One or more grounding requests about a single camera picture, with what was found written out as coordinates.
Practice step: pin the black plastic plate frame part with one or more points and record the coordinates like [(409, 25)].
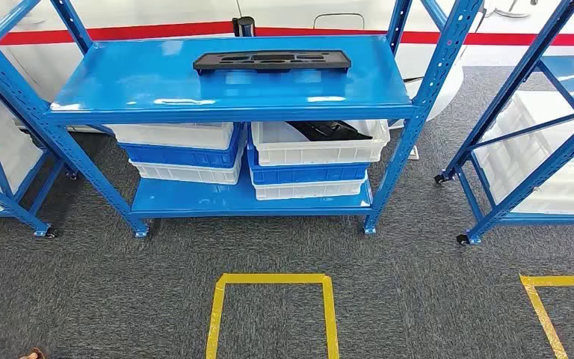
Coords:
[(272, 59)]

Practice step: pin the black plastic trim part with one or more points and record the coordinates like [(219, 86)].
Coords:
[(326, 130)]

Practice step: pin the yellow floor tape outline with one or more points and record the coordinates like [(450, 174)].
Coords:
[(272, 278), (564, 281)]

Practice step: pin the small white tag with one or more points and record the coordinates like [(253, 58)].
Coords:
[(413, 152)]

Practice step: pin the white car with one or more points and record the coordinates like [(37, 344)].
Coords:
[(292, 12)]

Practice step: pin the red barrier belt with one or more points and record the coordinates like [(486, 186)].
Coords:
[(118, 33), (490, 38)]

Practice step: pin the large white plastic crate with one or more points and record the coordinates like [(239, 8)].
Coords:
[(539, 148), (14, 143)]

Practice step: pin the person's foot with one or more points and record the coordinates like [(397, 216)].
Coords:
[(33, 354)]

